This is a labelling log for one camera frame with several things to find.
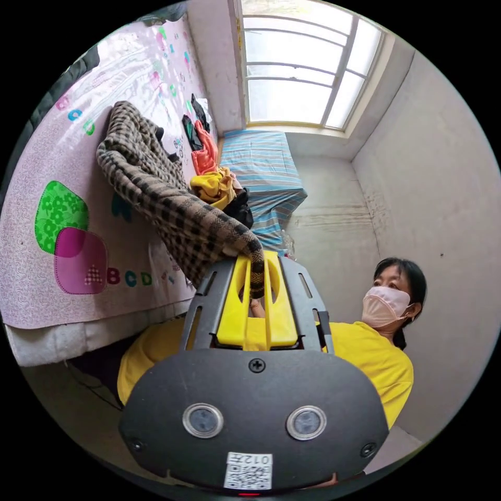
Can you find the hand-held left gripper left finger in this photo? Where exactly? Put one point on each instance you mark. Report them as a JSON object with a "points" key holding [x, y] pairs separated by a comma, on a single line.
{"points": [[231, 305]]}

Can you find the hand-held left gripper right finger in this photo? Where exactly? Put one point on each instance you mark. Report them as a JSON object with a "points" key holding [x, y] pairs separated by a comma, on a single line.
{"points": [[287, 313]]}

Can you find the beige black checkered jacket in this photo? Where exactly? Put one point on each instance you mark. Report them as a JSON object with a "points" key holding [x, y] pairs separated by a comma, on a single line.
{"points": [[176, 211]]}

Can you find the person's body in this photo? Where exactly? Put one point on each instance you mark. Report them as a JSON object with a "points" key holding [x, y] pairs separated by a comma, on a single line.
{"points": [[372, 352]]}

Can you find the blue striped sheet covered furniture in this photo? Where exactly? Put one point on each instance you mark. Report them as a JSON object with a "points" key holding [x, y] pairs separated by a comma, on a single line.
{"points": [[266, 172]]}

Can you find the pile of clothes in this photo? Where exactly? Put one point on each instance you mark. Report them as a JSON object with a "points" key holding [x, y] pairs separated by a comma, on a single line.
{"points": [[205, 156]]}

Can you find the bed with pink printed mat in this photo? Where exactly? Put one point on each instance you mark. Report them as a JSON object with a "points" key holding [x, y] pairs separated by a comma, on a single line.
{"points": [[58, 156]]}

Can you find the window with white frame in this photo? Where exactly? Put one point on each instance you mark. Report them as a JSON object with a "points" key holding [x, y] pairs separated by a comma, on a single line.
{"points": [[289, 98]]}

